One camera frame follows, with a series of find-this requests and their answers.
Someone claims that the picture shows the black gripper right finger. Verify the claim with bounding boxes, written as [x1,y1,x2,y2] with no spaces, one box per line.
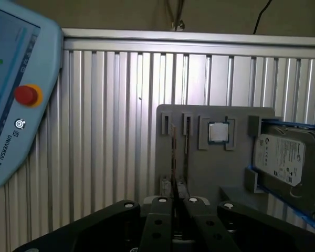
[184,196,315,252]

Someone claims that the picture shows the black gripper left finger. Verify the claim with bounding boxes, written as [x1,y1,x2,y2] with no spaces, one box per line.
[13,196,174,252]

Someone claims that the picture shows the RAM stick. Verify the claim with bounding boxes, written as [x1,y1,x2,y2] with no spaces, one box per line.
[170,125,186,237]

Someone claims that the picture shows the grey parts rack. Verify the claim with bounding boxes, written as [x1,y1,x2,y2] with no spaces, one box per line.
[156,104,284,203]

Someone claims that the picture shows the hard disk in blue carrier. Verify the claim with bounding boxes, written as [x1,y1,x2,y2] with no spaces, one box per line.
[245,119,315,229]

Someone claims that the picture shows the silver CPU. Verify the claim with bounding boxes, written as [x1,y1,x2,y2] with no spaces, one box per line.
[208,121,229,143]

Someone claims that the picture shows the pale blue teach pendant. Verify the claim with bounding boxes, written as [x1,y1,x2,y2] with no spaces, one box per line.
[0,0,65,190]

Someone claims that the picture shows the black wall cable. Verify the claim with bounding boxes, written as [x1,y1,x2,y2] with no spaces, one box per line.
[253,0,273,35]

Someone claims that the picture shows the beige hanging wires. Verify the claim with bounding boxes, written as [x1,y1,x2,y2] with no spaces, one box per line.
[164,0,186,32]

